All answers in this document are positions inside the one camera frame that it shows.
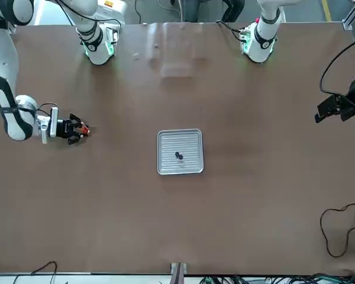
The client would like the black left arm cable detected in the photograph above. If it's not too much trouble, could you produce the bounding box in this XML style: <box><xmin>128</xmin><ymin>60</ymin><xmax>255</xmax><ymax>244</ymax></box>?
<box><xmin>319</xmin><ymin>34</ymin><xmax>355</xmax><ymax>98</ymax></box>

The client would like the ribbed silver metal tray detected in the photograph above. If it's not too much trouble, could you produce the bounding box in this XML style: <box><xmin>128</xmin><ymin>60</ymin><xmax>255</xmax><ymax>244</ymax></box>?
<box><xmin>156</xmin><ymin>128</ymin><xmax>204</xmax><ymax>176</ymax></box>

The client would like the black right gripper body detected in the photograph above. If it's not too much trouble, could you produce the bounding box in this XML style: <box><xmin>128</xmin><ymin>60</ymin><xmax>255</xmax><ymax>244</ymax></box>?
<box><xmin>56</xmin><ymin>118</ymin><xmax>71</xmax><ymax>138</ymax></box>

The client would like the white cabinet with yellow sticker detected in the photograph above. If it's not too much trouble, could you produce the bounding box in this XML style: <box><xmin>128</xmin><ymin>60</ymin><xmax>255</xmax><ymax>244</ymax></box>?
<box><xmin>96</xmin><ymin>0</ymin><xmax>128</xmax><ymax>24</ymax></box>

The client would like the aluminium frame rail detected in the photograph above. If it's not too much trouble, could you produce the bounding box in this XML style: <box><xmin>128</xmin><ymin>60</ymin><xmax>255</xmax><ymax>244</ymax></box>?
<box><xmin>341</xmin><ymin>0</ymin><xmax>355</xmax><ymax>30</ymax></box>

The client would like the person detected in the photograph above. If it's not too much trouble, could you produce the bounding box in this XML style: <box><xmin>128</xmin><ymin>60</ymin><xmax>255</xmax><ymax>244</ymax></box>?
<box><xmin>182</xmin><ymin>0</ymin><xmax>245</xmax><ymax>23</ymax></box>

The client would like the thin brown looped cable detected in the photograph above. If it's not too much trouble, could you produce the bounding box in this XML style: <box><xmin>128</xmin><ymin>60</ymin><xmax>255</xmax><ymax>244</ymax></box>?
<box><xmin>319</xmin><ymin>197</ymin><xmax>355</xmax><ymax>258</ymax></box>

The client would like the black left base cable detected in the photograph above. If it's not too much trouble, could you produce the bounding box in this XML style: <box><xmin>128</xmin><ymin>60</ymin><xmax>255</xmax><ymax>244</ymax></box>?
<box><xmin>215</xmin><ymin>20</ymin><xmax>246</xmax><ymax>41</ymax></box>

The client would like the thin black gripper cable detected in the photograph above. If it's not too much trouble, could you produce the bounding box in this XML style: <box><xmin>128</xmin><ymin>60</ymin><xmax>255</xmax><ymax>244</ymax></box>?
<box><xmin>37</xmin><ymin>102</ymin><xmax>59</xmax><ymax>118</ymax></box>

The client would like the thin dark cable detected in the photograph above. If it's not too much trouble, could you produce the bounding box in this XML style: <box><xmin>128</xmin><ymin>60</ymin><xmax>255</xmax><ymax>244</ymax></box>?
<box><xmin>29</xmin><ymin>260</ymin><xmax>59</xmax><ymax>277</ymax></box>

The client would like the aluminium profile post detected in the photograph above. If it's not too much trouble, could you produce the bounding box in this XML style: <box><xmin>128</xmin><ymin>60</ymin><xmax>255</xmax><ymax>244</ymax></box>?
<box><xmin>170</xmin><ymin>262</ymin><xmax>188</xmax><ymax>284</ymax></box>

